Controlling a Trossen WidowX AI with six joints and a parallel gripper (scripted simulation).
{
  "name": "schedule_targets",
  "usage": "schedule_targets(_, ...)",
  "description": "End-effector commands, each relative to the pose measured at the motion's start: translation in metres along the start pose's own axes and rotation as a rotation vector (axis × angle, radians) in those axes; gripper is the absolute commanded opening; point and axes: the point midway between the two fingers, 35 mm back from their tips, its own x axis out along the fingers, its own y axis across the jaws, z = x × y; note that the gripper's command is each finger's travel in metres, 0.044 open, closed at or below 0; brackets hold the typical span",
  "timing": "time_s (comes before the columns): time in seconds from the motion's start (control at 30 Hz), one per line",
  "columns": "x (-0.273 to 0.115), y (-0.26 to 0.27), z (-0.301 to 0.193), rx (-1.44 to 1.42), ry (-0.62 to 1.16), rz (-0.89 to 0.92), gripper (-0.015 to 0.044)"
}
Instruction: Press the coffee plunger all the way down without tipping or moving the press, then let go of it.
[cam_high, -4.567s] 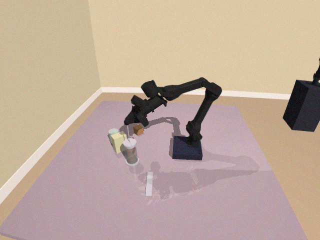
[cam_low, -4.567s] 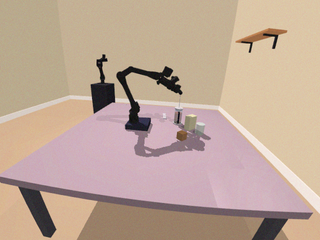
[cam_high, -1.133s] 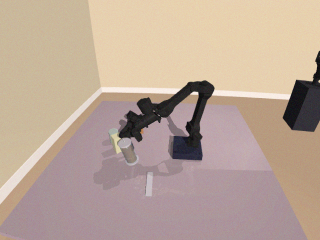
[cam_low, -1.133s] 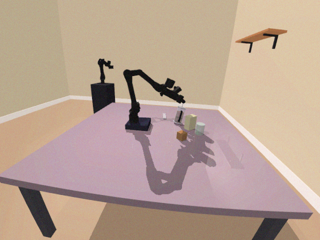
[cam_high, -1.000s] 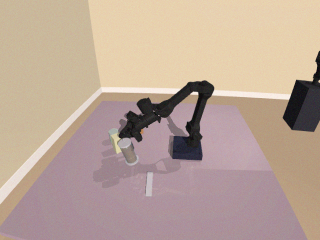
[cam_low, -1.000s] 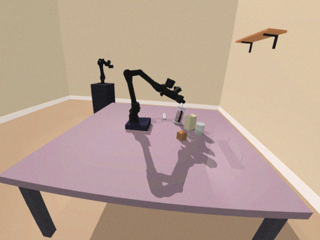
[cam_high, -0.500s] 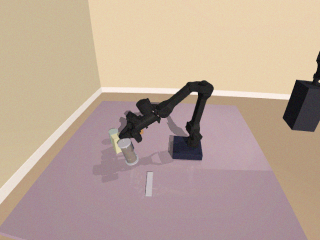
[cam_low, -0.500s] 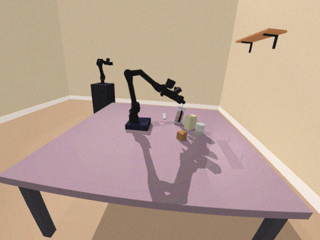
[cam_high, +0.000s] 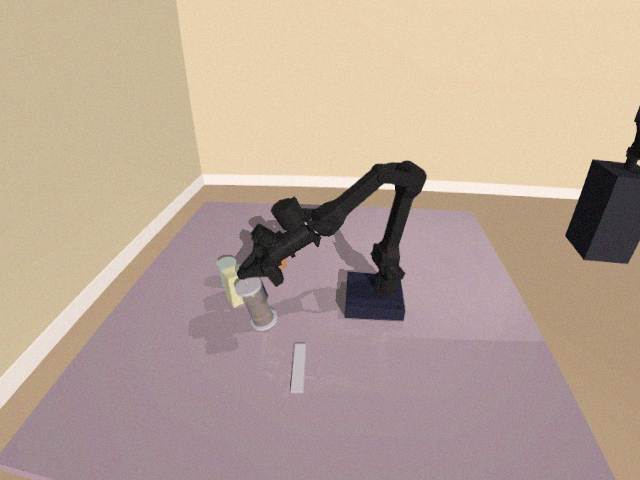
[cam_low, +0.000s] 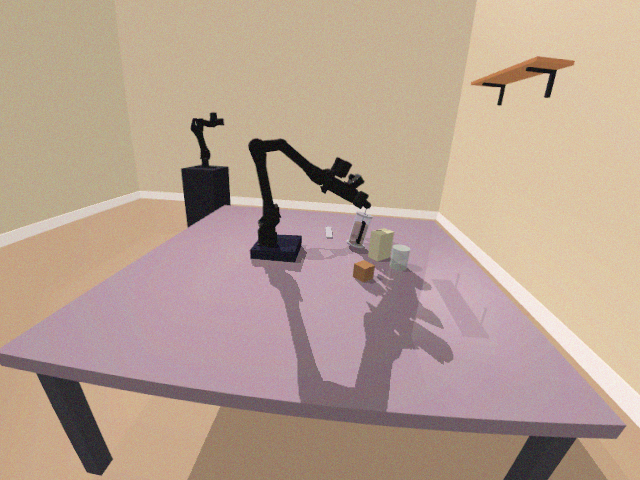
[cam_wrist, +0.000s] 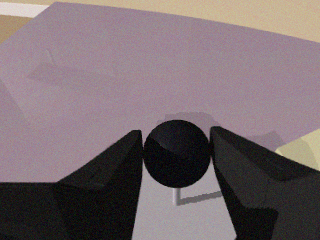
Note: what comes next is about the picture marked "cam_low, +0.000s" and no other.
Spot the small brown cube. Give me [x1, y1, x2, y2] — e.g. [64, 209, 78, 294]
[353, 260, 375, 283]

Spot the cream block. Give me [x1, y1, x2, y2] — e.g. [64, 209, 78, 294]
[368, 228, 395, 262]

